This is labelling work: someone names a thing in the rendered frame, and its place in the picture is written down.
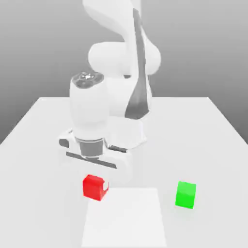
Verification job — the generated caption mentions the small green cube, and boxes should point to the small green cube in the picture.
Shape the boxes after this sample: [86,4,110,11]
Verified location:
[175,181,197,210]

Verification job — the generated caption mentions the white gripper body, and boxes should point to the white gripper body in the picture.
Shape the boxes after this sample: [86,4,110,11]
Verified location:
[61,148,135,182]

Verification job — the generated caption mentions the small red cube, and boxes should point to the small red cube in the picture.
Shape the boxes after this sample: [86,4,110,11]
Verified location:
[82,174,109,202]

